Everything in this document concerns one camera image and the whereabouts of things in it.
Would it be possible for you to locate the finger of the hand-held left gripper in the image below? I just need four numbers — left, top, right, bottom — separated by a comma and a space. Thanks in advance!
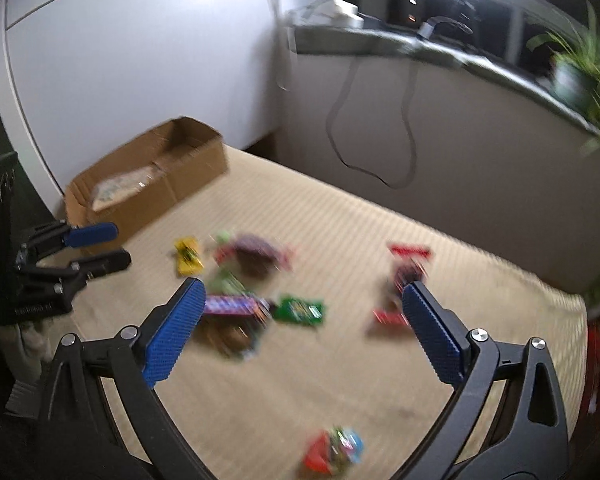
17, 222, 119, 261
17, 248, 132, 295

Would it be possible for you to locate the colourful snack packet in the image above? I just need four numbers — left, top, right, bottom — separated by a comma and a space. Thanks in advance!
300, 425, 366, 478

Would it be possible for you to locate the black hanging cable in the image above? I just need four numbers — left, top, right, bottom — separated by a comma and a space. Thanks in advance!
328, 57, 418, 190

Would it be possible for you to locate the thin white cable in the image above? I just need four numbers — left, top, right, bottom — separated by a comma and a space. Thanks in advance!
276, 15, 295, 92

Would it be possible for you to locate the red object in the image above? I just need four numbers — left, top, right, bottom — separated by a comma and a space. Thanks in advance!
582, 317, 600, 413

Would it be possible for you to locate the cardboard box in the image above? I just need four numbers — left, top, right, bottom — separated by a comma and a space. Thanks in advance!
64, 116, 229, 248

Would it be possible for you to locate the grey stone window sill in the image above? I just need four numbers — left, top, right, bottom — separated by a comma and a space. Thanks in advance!
285, 22, 600, 136

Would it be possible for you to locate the pale clear snack bag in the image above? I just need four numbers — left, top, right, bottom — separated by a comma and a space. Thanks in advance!
91, 165, 168, 212

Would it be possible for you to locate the light green candy packet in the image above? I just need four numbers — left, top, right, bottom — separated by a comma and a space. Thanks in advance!
207, 269, 248, 295

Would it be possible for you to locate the white wardrobe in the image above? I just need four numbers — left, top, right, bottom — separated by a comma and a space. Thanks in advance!
0, 0, 281, 196

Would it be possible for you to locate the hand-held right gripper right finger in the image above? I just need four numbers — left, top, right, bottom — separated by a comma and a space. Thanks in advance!
401, 281, 571, 480

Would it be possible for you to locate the spider plant in pot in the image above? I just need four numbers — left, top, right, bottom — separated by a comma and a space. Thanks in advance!
527, 2, 600, 161

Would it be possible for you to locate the red-ended dark snack packet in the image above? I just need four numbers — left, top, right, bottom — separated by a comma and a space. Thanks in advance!
370, 242, 433, 328

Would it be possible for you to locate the beige striped bed mat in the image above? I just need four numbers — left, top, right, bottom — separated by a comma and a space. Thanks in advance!
55, 145, 588, 480

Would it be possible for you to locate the yellow snack packet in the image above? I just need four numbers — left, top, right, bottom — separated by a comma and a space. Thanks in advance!
174, 236, 204, 277

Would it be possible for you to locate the white bundle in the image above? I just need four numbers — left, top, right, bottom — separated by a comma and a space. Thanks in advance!
325, 0, 365, 30

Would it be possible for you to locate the brown chocolate bar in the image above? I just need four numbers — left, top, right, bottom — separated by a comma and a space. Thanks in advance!
195, 294, 273, 358
215, 234, 297, 278

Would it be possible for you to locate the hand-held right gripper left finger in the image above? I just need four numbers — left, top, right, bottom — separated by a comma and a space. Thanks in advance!
32, 276, 218, 480

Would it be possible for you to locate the dark green snack packet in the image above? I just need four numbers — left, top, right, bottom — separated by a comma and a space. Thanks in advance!
271, 294, 327, 328

